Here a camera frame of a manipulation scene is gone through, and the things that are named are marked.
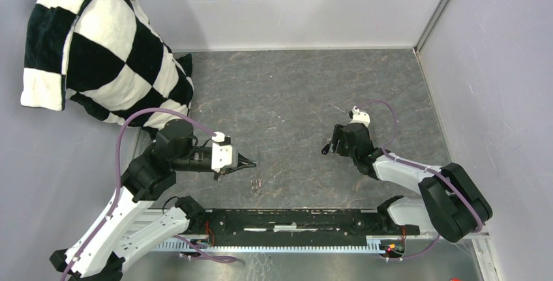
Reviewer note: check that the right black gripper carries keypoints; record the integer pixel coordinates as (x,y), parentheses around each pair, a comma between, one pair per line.
(338,135)

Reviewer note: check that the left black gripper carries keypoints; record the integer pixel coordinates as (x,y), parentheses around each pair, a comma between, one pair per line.
(242,163)

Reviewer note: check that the key with red tag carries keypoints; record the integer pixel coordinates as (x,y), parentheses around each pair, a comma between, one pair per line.
(256,186)

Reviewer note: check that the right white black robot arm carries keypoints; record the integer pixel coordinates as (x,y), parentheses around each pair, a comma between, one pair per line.
(450,202)

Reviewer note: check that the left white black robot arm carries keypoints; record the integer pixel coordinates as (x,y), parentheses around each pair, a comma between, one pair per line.
(106,251)

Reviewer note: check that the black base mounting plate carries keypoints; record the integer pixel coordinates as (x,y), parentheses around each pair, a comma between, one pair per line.
(300,227)

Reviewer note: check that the corner aluminium profile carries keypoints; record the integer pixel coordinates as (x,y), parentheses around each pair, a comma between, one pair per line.
(431,25)

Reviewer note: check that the black and white checkered cloth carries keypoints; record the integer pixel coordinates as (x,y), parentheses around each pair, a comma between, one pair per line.
(105,56)

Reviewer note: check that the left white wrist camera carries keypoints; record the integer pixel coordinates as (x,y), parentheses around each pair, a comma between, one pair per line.
(223,155)

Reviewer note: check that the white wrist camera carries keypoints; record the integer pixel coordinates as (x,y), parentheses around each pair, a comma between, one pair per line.
(223,155)
(359,116)

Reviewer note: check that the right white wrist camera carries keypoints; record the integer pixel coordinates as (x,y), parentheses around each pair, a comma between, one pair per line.
(359,116)

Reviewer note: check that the white slotted cable duct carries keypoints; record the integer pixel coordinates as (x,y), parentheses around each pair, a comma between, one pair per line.
(371,246)

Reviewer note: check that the aluminium frame rail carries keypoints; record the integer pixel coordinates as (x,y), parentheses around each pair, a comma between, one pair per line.
(394,248)

